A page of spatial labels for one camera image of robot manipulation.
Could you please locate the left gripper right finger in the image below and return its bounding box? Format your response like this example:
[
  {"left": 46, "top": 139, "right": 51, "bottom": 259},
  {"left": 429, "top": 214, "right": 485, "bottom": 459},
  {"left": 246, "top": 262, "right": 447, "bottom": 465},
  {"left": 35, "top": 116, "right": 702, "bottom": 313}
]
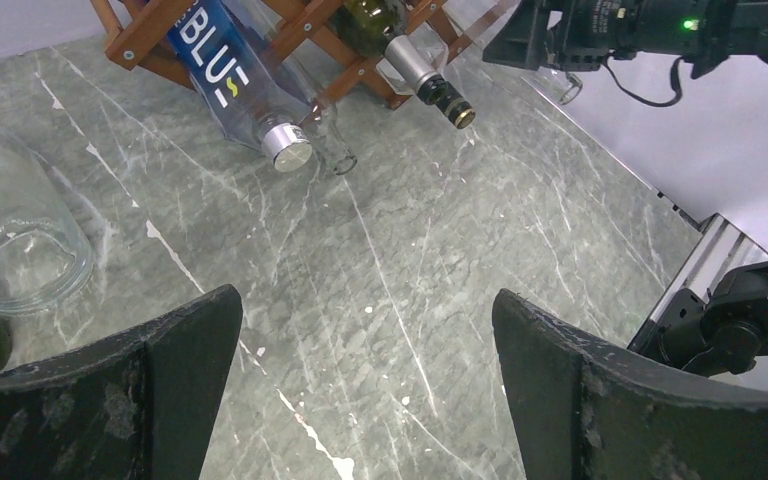
[{"left": 492, "top": 289, "right": 768, "bottom": 479}]

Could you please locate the clear bottle silver cap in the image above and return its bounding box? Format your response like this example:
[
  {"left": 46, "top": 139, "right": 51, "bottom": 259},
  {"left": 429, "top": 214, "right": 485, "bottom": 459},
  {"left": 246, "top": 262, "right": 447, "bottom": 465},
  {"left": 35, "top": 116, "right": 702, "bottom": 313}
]
[{"left": 444, "top": 0, "right": 584, "bottom": 106}]

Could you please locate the clear round glass bottle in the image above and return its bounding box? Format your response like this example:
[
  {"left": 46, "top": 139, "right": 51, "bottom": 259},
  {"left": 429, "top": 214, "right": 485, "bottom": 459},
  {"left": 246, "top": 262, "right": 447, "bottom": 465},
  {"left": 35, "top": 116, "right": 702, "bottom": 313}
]
[{"left": 223, "top": 1, "right": 357, "bottom": 175}]

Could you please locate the brown wooden wine rack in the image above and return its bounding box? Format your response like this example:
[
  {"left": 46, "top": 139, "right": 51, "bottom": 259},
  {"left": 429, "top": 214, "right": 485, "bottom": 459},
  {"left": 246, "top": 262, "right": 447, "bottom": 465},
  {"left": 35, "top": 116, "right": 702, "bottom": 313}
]
[{"left": 90, "top": 0, "right": 517, "bottom": 109}]

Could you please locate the dark green labelled wine bottle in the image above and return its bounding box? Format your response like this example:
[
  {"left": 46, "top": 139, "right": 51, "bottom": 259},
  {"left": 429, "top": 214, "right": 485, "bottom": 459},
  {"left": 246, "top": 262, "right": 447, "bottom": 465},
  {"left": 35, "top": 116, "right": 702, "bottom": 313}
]
[{"left": 327, "top": 0, "right": 476, "bottom": 129}]

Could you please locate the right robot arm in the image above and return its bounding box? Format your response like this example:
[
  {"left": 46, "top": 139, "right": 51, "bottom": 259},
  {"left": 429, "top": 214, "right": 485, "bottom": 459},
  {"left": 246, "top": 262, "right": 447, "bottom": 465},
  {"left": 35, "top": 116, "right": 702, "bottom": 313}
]
[{"left": 483, "top": 1, "right": 768, "bottom": 377}]

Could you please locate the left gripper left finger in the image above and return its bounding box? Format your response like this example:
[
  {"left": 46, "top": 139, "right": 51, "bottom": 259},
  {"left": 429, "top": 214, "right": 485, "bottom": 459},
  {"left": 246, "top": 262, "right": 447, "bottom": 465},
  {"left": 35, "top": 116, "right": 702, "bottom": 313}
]
[{"left": 0, "top": 284, "right": 243, "bottom": 479}]

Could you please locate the clear square gold-label bottle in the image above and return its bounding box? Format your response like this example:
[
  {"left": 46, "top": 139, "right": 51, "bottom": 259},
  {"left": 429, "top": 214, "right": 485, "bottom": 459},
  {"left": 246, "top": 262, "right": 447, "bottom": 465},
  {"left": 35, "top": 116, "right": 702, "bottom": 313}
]
[{"left": 375, "top": 23, "right": 449, "bottom": 96}]

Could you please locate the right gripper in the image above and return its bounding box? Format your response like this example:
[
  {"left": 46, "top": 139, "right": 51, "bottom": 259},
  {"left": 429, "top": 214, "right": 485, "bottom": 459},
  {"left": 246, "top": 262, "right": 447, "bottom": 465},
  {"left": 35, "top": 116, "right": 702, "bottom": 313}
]
[{"left": 482, "top": 0, "right": 642, "bottom": 72}]

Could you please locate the blue square bottle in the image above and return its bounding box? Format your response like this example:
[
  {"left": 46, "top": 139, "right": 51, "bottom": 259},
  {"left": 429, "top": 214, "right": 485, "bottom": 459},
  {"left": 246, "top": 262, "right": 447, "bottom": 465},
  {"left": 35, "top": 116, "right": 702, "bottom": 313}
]
[{"left": 167, "top": 1, "right": 314, "bottom": 172}]

